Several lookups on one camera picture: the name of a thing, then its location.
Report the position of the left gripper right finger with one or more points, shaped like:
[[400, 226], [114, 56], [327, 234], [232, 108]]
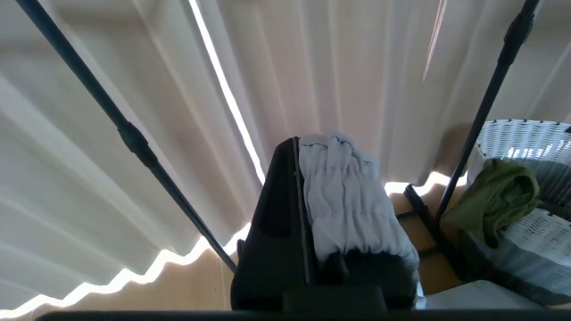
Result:
[[379, 272]]

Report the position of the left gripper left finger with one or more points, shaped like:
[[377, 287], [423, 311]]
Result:
[[272, 249]]

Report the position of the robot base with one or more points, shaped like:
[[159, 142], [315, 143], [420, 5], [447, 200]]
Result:
[[477, 296]]

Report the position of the black clothes rack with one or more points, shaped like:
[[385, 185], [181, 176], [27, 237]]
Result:
[[136, 145]]

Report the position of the white laundry basket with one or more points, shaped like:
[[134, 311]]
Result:
[[535, 236]]

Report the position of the pale grey shorts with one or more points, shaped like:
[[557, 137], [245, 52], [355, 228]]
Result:
[[343, 200]]

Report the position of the green garment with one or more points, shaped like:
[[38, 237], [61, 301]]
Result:
[[495, 196]]

